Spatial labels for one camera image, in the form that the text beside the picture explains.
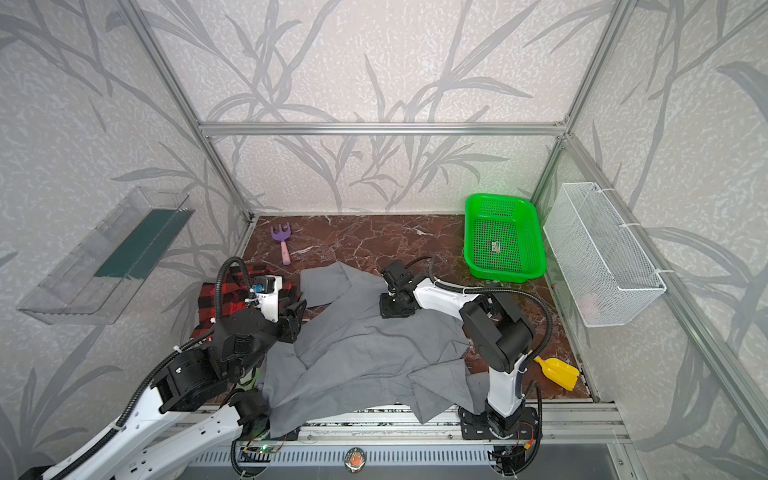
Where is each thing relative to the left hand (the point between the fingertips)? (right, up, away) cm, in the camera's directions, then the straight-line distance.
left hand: (306, 295), depth 69 cm
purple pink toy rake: (-24, +15, +45) cm, 54 cm away
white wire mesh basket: (+64, +6, -8) cm, 65 cm away
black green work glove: (-6, -14, -14) cm, 21 cm away
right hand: (+17, -7, +24) cm, 30 cm away
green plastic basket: (+61, +13, +43) cm, 75 cm away
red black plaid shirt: (-28, -2, +20) cm, 35 cm away
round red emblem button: (+11, -39, 0) cm, 40 cm away
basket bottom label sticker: (+58, +11, +42) cm, 72 cm away
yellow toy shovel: (+66, -23, +12) cm, 71 cm away
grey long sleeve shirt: (+7, -18, +13) cm, 23 cm away
